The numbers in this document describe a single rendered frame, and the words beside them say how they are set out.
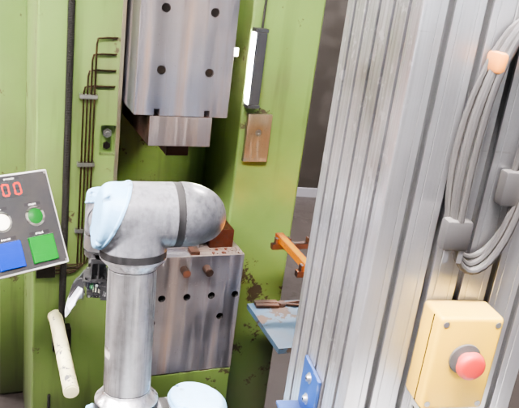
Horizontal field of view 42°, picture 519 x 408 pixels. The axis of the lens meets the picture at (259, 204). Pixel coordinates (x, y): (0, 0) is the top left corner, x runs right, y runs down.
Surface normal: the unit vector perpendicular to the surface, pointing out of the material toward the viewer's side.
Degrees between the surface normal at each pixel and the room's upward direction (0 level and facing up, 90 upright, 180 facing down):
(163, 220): 78
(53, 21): 90
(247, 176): 90
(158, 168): 90
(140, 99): 90
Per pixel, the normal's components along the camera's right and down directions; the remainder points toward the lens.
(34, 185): 0.69, -0.19
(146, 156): 0.37, 0.36
